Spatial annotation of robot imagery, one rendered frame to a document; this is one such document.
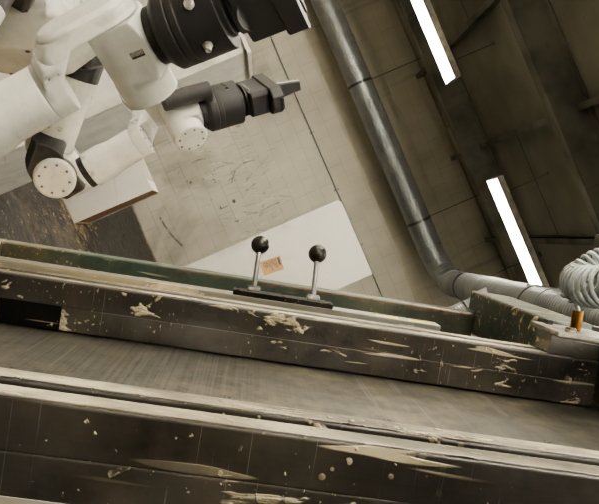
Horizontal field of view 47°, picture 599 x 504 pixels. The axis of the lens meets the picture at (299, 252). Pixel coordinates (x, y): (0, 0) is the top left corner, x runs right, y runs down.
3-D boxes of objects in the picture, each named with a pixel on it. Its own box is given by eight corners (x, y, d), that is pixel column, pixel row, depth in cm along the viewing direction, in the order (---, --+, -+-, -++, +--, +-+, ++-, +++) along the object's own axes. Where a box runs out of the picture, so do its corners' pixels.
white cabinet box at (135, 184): (61, 166, 634) (133, 136, 637) (87, 224, 637) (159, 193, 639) (46, 161, 589) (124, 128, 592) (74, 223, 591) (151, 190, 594)
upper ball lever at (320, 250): (301, 307, 139) (308, 248, 145) (320, 309, 139) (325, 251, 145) (304, 300, 135) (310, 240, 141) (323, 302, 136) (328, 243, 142)
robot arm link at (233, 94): (263, 104, 149) (211, 119, 145) (257, 61, 143) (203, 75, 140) (287, 125, 139) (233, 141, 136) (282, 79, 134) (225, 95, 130)
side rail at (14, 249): (3, 286, 160) (10, 239, 160) (459, 353, 169) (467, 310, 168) (-6, 289, 154) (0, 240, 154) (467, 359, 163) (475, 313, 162)
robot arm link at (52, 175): (5, 183, 127) (44, 69, 121) (18, 165, 138) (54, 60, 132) (68, 205, 130) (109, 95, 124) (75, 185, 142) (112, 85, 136)
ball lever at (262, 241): (242, 298, 138) (251, 239, 144) (261, 301, 138) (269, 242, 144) (243, 290, 134) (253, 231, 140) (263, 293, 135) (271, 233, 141)
